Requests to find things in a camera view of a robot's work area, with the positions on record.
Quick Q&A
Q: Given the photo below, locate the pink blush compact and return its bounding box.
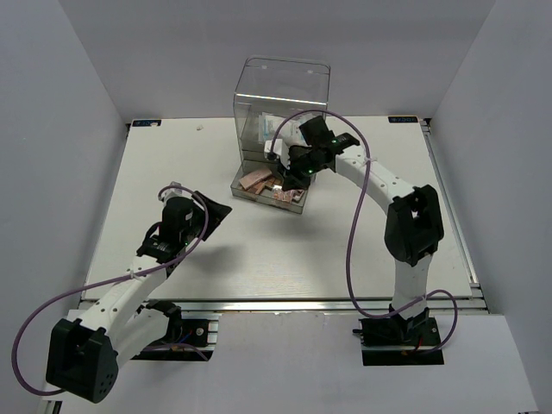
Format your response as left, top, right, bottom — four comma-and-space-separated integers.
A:
239, 167, 272, 190

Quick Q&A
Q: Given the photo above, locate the nine-pan pink eyeshadow palette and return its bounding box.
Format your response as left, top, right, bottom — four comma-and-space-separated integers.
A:
272, 187, 304, 204

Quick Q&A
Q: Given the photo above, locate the right blue table label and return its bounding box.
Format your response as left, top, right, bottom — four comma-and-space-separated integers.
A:
387, 116, 419, 123

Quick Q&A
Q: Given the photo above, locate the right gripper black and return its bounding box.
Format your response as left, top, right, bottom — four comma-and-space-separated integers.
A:
277, 149, 326, 192

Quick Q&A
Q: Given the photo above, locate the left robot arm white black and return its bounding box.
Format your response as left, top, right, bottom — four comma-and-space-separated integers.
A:
46, 185, 232, 403

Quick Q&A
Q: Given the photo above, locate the left blue table label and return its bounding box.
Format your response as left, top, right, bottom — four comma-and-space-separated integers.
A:
131, 119, 161, 128

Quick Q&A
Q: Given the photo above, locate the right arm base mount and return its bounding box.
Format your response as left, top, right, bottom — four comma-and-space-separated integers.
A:
352, 317, 445, 367

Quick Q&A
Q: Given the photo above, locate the aluminium table rail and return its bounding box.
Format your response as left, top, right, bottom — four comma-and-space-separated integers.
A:
77, 298, 398, 315

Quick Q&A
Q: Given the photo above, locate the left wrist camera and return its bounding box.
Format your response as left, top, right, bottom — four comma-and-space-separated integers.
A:
158, 181, 183, 205

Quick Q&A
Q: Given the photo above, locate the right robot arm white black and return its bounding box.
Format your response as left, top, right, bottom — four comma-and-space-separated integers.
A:
265, 116, 444, 344

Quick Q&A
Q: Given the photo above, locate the blue table label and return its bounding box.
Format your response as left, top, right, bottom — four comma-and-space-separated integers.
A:
131, 119, 161, 128
387, 116, 419, 123

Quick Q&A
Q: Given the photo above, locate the cotton pad pack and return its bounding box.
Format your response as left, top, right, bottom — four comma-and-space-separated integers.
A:
258, 112, 283, 143
279, 114, 315, 146

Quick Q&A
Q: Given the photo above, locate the four-pan brown eyeshadow palette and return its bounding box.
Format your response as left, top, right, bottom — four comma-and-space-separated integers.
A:
246, 181, 267, 195

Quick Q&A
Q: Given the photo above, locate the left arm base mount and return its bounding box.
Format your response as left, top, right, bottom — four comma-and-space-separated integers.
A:
134, 300, 214, 362

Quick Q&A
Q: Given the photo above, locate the clear acrylic drawer organizer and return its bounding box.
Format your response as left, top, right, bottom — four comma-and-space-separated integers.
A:
230, 55, 330, 214

